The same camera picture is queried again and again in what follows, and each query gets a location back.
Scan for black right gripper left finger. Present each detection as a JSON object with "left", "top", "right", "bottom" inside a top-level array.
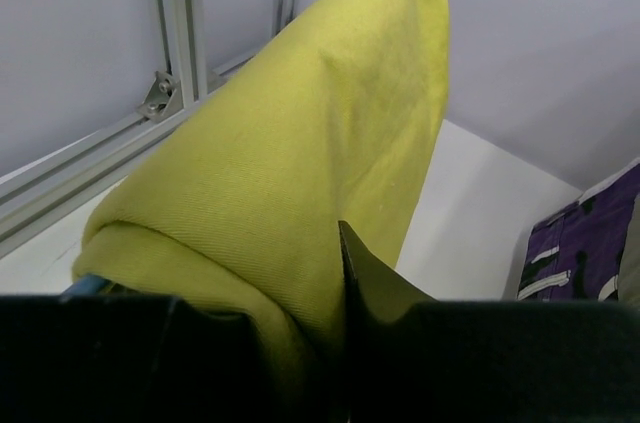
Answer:
[{"left": 1, "top": 296, "right": 277, "bottom": 422}]

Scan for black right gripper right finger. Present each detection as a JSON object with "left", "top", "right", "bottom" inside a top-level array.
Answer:
[{"left": 339, "top": 222, "right": 639, "bottom": 422}]

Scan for yellow trousers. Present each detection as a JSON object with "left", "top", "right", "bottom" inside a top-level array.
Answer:
[{"left": 71, "top": 0, "right": 449, "bottom": 422}]

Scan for light blue wire hanger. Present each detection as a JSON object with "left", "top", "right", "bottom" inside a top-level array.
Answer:
[{"left": 61, "top": 274, "right": 113, "bottom": 297}]

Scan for purple camouflage trousers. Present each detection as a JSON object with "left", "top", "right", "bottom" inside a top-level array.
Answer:
[{"left": 517, "top": 159, "right": 639, "bottom": 308}]

